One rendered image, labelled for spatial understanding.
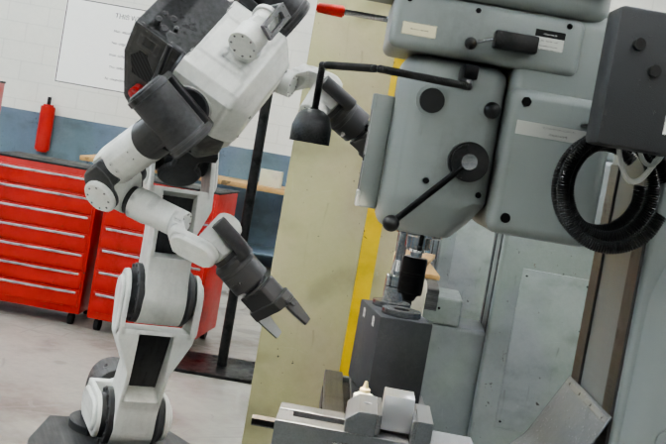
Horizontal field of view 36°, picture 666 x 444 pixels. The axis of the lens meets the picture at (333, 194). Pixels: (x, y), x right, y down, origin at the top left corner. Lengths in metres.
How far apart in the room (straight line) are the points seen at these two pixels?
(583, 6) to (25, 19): 9.90
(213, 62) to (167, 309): 0.64
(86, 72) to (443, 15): 9.55
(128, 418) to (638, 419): 1.29
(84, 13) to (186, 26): 9.13
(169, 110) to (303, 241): 1.69
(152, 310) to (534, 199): 1.02
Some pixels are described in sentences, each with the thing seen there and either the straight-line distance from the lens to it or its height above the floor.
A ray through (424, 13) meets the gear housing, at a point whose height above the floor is 1.69.
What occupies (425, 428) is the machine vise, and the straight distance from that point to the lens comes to 1.78.
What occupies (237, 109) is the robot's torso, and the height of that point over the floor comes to 1.48.
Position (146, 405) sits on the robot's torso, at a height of 0.74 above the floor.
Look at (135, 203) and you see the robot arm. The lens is 2.27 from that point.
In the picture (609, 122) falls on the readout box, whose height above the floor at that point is 1.55.
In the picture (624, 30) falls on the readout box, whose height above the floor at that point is 1.69.
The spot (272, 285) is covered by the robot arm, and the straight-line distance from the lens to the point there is 2.23.
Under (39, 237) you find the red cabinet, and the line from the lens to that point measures 6.80.
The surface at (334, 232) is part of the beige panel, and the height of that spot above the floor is 1.13.
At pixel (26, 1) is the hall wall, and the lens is 11.48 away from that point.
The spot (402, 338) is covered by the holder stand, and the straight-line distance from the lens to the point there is 2.29.
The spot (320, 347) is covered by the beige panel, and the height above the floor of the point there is 0.72.
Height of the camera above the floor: 1.45
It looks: 3 degrees down
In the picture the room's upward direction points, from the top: 10 degrees clockwise
